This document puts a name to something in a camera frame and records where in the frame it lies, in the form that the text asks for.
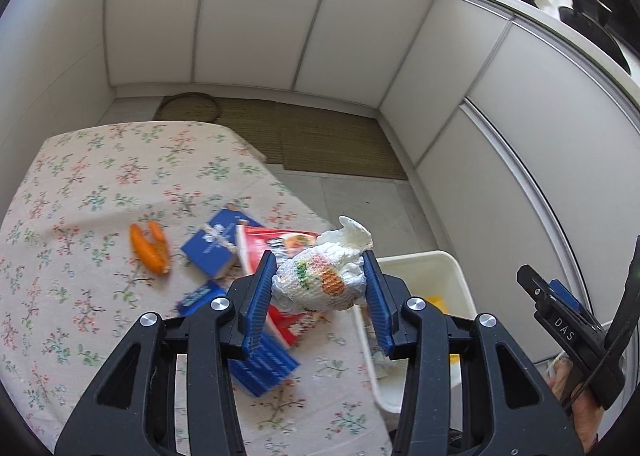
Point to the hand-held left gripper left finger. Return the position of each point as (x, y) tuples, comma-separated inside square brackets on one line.
[(257, 306)]

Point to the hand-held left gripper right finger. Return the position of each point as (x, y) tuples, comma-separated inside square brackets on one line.
[(380, 311)]

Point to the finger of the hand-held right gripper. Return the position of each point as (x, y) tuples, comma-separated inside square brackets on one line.
[(535, 288), (565, 297)]

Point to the white plastic bin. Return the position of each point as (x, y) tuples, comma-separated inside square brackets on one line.
[(420, 276)]

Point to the yellow packet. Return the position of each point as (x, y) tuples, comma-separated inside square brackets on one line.
[(439, 305)]

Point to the printed paper towel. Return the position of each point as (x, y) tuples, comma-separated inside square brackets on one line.
[(315, 281)]

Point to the person's right hand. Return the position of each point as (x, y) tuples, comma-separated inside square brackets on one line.
[(582, 416)]

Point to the red noodle packet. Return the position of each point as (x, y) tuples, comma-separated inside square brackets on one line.
[(252, 248)]

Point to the small blue pack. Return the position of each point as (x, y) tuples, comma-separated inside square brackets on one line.
[(200, 298)]

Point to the blue box with white print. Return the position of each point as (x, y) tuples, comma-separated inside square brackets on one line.
[(205, 251)]

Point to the carrot piece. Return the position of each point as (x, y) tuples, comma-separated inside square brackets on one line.
[(145, 251), (157, 233)]

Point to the white kitchen cabinet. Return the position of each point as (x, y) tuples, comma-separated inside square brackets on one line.
[(500, 135), (250, 10)]

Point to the brown rectangular floor mat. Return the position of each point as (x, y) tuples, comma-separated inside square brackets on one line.
[(325, 145)]

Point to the floral tablecloth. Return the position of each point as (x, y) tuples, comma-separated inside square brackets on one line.
[(75, 236)]

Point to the round woven floor mat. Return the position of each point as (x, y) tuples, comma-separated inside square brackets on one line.
[(187, 108)]

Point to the black frying pan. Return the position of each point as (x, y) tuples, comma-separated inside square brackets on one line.
[(595, 30)]

